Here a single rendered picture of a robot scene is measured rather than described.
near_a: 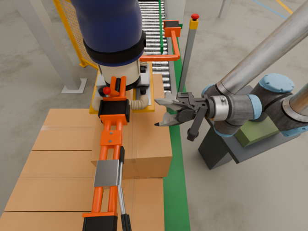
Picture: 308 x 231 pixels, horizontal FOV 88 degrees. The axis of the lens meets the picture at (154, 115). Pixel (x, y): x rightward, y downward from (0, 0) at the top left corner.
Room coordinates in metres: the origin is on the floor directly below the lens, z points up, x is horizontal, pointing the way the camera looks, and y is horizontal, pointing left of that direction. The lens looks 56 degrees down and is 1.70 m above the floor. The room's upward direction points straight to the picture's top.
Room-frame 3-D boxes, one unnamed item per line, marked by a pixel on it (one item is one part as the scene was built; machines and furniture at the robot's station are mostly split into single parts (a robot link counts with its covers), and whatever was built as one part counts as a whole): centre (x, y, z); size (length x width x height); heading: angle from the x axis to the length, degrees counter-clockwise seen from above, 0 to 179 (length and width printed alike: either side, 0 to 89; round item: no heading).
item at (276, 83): (0.62, -0.66, 1.03); 0.17 x 0.15 x 0.18; 15
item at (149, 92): (0.59, 0.05, 1.14); 0.34 x 0.10 x 0.05; 3
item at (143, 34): (0.58, 0.15, 1.36); 0.23 x 0.23 x 0.04
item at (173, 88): (2.12, -0.19, 0.50); 2.31 x 0.05 x 0.19; 0
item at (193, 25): (1.52, -0.36, 0.50); 0.07 x 0.07 x 1.00; 0
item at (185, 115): (0.35, -0.14, 1.24); 0.12 x 0.09 x 0.08; 93
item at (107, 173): (0.12, 0.13, 1.23); 0.07 x 0.07 x 0.04; 3
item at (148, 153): (0.57, 0.13, 0.74); 0.60 x 0.40 x 0.40; 4
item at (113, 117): (0.33, 0.14, 1.24); 0.10 x 0.08 x 0.06; 93
